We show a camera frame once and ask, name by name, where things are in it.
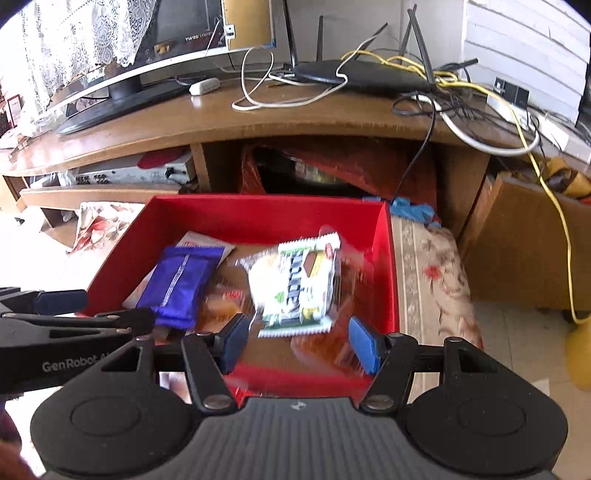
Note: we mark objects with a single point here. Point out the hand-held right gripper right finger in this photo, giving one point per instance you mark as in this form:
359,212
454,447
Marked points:
365,345

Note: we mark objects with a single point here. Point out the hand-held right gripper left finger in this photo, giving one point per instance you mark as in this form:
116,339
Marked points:
234,344

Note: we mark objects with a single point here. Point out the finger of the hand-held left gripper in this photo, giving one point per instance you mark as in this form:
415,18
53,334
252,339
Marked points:
92,323
60,302

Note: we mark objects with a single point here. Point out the orange pastry packet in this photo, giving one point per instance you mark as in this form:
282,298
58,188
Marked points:
323,348

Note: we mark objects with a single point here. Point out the clear orange biscuit packet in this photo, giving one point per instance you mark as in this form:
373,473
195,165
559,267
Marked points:
226,300

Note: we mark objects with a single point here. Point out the clear pale cake packet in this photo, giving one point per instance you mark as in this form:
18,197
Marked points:
263,277

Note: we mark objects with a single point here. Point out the blue wafer biscuit packet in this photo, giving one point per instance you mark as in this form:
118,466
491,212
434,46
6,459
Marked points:
180,286

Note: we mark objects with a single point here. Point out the green white snack packet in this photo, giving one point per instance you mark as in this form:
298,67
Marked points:
295,286

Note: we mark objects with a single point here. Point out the white spicy strip packet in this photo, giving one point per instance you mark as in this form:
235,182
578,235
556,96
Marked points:
203,247

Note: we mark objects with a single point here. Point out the red cardboard box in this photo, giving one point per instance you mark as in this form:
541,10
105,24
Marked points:
277,217

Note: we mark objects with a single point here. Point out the blue plastic bag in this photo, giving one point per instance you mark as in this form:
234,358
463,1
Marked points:
411,210

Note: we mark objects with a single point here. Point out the silver disc player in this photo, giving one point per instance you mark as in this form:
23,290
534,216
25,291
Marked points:
138,176

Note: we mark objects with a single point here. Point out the red round object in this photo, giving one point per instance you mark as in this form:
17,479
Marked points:
154,161

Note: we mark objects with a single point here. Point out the red plastic bag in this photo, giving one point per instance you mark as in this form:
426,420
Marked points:
369,170

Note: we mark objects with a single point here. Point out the yellow plastic container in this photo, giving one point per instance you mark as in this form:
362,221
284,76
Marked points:
581,355

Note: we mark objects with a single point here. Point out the wooden TV stand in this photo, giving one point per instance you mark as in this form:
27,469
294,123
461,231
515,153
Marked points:
323,120

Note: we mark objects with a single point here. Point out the white power adapter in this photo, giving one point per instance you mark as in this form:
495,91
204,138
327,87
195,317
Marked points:
204,86

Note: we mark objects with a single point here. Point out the yellow brown bag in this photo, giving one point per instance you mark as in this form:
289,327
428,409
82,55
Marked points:
565,177

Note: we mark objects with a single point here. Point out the white lace cloth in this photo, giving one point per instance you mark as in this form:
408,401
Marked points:
69,37

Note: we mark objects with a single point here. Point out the black router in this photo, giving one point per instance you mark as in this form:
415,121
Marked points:
369,76

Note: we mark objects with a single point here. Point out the white power strip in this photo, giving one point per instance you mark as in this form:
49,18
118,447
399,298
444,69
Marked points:
558,134

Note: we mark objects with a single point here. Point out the black television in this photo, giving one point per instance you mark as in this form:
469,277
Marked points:
184,27

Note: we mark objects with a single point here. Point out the black device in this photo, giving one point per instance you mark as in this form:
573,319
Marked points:
585,92

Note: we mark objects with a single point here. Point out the small picture frame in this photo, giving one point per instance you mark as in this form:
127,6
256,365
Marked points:
14,110

